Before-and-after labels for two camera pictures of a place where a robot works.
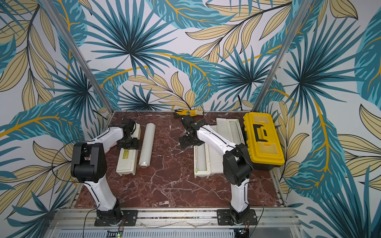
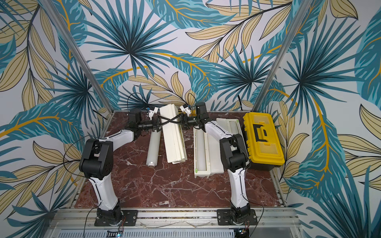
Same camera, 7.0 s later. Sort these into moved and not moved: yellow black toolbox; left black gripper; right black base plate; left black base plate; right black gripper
Moved: right black gripper; left black gripper
Not moved: left black base plate; yellow black toolbox; right black base plate
